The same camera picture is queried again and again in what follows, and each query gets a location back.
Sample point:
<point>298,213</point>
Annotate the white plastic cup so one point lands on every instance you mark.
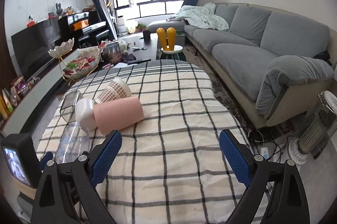
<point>84,113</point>

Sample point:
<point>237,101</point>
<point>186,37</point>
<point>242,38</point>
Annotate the shell shaped snack tray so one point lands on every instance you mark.
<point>85,63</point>

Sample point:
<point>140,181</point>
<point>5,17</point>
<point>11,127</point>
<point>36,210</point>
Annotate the clear grey square cup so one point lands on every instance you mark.
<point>67,110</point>

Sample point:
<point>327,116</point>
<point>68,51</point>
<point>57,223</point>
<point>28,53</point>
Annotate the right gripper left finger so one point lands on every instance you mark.
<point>62,186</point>

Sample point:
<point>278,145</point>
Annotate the dark coffee table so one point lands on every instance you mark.
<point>133,47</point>

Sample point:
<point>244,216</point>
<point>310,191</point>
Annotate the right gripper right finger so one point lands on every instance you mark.
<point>288,201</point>

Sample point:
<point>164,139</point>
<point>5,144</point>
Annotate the black television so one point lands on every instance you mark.
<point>31,46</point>

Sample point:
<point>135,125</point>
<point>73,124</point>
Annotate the black mug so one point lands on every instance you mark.
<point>147,36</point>

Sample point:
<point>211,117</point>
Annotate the clear blue printed plastic cup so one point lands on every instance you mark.
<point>74,141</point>

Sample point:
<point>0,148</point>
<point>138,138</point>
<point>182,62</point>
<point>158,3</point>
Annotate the grey ottoman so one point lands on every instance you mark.
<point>165,24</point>

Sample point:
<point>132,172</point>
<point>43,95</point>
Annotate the black piano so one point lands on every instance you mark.
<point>86,29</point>

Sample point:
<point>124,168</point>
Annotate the blue left curtain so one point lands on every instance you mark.
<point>98,3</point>

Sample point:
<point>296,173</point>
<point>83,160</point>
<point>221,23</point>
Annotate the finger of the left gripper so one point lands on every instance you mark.
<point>43,161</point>

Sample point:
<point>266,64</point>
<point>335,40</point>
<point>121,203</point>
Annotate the white power strip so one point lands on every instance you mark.
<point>265,152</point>

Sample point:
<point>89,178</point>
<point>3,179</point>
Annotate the brown checked paper cup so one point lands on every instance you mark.
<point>116,89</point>

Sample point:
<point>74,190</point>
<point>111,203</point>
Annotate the grey sectional sofa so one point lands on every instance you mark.
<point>274,62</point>

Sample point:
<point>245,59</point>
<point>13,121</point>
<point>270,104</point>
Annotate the grey white tv cabinet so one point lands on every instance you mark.
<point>32,99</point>

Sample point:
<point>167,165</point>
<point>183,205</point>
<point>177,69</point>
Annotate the snack packets on cabinet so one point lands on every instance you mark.
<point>10,99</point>

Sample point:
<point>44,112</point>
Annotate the pink plastic cup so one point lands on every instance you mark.
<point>118,114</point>

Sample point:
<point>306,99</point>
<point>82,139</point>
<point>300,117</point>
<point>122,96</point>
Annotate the yellow rabbit ear stool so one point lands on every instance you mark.
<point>169,49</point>

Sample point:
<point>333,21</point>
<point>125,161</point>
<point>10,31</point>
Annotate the white electric heater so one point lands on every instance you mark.
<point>320,128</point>

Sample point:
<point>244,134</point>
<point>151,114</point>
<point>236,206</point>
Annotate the light green blanket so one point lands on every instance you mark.
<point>202,17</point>

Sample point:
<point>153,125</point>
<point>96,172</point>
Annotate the clear snack jar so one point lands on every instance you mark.
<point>113,53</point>

